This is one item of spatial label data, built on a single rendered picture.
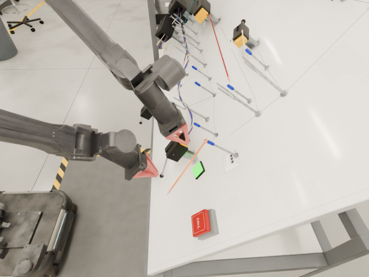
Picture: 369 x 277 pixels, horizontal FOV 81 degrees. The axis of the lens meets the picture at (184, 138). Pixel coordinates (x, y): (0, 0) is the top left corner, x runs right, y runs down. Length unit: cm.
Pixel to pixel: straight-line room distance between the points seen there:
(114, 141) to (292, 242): 71
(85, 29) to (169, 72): 24
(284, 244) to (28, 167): 208
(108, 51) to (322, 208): 53
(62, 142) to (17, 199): 139
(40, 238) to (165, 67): 137
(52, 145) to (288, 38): 60
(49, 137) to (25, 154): 199
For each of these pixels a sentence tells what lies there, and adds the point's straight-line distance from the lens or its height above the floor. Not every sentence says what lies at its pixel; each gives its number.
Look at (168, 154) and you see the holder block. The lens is 62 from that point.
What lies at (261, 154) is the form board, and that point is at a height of 124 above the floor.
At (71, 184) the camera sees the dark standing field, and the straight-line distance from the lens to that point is 207.
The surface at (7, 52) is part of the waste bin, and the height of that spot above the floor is 9.
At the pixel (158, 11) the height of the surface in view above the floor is 112.
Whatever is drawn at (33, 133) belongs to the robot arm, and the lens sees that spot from 49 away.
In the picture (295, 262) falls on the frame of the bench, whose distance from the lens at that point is 91.
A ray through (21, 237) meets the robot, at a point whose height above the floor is 26.
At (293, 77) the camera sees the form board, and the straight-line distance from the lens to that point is 56.
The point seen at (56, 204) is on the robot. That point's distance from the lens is 173.
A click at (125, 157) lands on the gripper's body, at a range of 60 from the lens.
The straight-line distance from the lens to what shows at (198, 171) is 62.
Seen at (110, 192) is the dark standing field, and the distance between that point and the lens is 191.
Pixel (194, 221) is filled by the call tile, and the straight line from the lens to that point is 55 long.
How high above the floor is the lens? 162
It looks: 49 degrees down
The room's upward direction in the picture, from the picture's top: straight up
